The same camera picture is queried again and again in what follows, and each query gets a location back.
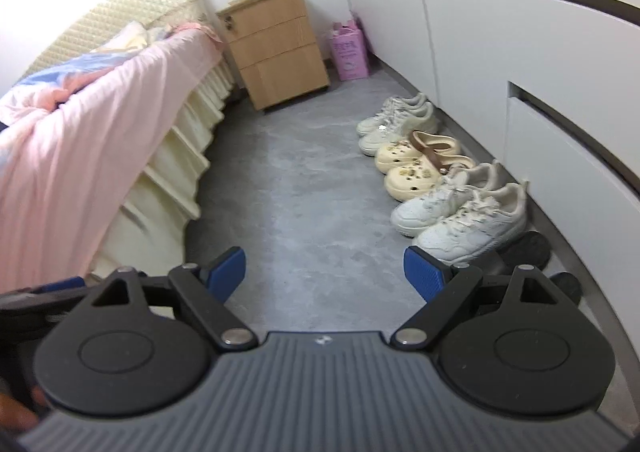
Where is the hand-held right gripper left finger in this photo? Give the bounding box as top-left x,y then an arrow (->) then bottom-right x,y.
82,246 -> 256,351

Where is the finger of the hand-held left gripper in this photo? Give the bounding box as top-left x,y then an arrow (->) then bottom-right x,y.
0,278 -> 99,322

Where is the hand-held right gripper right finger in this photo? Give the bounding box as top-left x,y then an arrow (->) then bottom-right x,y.
390,246 -> 576,351

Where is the white chunky sneaker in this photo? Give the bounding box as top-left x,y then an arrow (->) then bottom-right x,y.
389,159 -> 506,238
412,179 -> 529,266

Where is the cream clog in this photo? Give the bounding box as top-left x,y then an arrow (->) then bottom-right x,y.
383,154 -> 476,198
374,131 -> 461,174

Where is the black slide sandal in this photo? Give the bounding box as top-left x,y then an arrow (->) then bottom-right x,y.
492,231 -> 552,278
550,271 -> 582,306

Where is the white low lace-up sneaker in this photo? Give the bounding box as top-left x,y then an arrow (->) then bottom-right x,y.
355,93 -> 429,137
358,102 -> 440,157

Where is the person's left hand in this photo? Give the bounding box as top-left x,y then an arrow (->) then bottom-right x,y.
0,384 -> 44,433

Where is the bed with pink sheet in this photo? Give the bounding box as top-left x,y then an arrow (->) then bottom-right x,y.
92,60 -> 236,279

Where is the pink bed with cream skirt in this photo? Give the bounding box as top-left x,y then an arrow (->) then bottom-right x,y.
0,22 -> 226,284

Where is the wooden nightstand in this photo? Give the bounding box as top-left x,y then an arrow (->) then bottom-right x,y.
215,0 -> 331,111

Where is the pink carton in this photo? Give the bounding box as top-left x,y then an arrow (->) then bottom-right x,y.
328,18 -> 371,82

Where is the white wardrobe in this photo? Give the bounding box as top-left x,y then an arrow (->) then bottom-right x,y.
334,0 -> 640,433

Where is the cream quilted headboard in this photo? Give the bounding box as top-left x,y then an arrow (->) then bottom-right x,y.
15,0 -> 209,84

